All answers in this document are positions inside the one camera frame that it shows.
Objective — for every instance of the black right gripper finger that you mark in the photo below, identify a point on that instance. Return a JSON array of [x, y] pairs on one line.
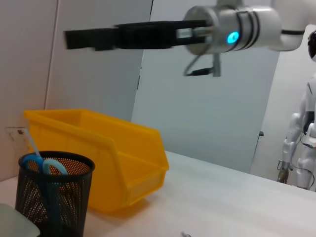
[[106, 49], [86, 39]]

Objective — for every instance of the black mesh pen holder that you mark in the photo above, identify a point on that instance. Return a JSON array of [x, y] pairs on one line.
[[49, 197]]

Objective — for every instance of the white humanoid robot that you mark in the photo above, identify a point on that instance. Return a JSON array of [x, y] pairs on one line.
[[306, 148]]

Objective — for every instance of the yellow plastic bin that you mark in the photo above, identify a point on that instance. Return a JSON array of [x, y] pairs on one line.
[[111, 153]]

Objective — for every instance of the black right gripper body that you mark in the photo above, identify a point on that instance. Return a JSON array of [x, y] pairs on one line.
[[153, 34]]

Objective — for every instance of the white grey ballpoint pen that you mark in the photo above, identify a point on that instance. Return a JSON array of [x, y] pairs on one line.
[[185, 234]]

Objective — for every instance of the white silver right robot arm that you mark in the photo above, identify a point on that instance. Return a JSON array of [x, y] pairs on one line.
[[247, 27]]

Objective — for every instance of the metal wall panel hinge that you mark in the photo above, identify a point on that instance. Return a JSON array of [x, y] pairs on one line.
[[139, 79]]

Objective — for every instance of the blue plastic scissors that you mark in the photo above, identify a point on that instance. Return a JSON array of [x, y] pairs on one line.
[[54, 168]]

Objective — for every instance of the transparent plastic ruler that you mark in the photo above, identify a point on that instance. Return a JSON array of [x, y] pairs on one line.
[[18, 138]]

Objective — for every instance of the pale green glass fruit plate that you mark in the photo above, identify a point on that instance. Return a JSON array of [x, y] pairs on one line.
[[17, 222]]

